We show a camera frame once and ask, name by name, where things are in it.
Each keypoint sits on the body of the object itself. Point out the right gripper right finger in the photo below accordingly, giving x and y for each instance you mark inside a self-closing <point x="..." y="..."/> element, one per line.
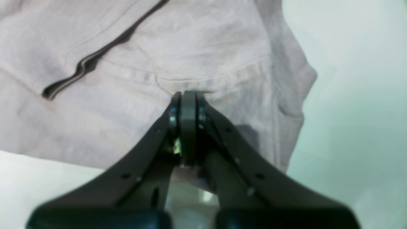
<point x="252" y="194"/>

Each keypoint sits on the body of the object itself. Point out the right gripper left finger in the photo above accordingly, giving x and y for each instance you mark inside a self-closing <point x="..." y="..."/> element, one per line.
<point x="129" y="195"/>

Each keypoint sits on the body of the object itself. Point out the mauve pink T-shirt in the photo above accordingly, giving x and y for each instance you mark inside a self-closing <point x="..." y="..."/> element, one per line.
<point x="83" y="80"/>

